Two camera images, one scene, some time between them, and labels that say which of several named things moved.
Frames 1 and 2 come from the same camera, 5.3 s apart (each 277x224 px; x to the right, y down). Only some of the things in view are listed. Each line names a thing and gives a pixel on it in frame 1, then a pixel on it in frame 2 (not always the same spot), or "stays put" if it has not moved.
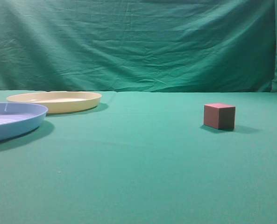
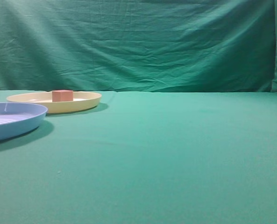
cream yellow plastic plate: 59,102 stays put
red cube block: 219,116 -> 62,95
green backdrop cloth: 239,46 stays put
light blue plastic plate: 8,119 stays put
